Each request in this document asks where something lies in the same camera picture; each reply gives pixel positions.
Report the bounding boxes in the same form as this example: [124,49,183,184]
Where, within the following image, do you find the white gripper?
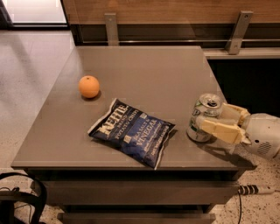
[196,102,280,160]

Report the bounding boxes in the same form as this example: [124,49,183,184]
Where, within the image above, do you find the silver green 7up can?
[186,93,222,143]

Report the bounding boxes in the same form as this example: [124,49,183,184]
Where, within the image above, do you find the blue Kettle chip bag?
[87,99,175,169]

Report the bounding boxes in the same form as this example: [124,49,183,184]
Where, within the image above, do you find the grey side shelf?
[203,47,280,60]

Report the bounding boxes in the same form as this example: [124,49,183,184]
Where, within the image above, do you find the white power strip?
[238,185,275,195]

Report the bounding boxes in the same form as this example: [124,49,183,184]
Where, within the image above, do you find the orange fruit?
[78,75,100,98]

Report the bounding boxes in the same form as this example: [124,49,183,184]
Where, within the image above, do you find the grey table with drawers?
[12,46,253,224]

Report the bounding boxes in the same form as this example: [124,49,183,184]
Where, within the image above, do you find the black power cable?
[237,193,243,224]

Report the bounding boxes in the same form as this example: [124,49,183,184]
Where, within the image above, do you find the right metal bracket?
[225,10,253,55]

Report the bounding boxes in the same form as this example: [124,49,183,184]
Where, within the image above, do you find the metal bracket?
[225,10,253,55]
[104,13,119,46]

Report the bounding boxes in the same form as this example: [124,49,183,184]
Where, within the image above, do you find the left metal bracket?
[104,13,119,46]

